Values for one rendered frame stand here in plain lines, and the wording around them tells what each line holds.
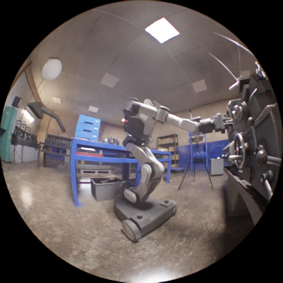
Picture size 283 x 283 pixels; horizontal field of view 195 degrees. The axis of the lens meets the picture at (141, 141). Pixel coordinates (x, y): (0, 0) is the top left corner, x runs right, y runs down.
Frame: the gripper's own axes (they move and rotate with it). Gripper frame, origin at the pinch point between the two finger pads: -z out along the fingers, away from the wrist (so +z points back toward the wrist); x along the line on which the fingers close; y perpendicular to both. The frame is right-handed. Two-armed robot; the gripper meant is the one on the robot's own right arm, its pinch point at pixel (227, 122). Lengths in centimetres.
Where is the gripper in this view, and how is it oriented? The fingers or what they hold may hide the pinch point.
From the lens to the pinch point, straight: 57.2
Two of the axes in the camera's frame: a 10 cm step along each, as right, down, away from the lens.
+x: -0.9, 9.6, -2.6
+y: -7.3, -2.4, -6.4
